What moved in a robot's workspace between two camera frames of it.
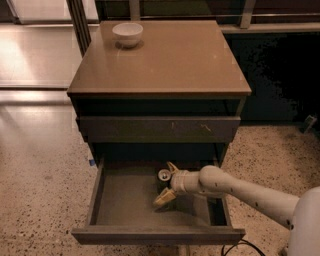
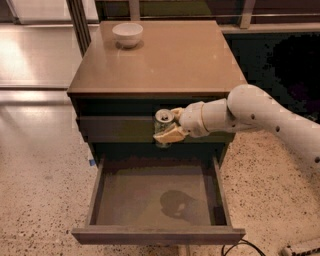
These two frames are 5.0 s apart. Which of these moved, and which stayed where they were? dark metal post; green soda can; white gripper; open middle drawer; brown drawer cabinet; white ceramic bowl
Moved: green soda can; white gripper
Stayed: dark metal post; white ceramic bowl; brown drawer cabinet; open middle drawer
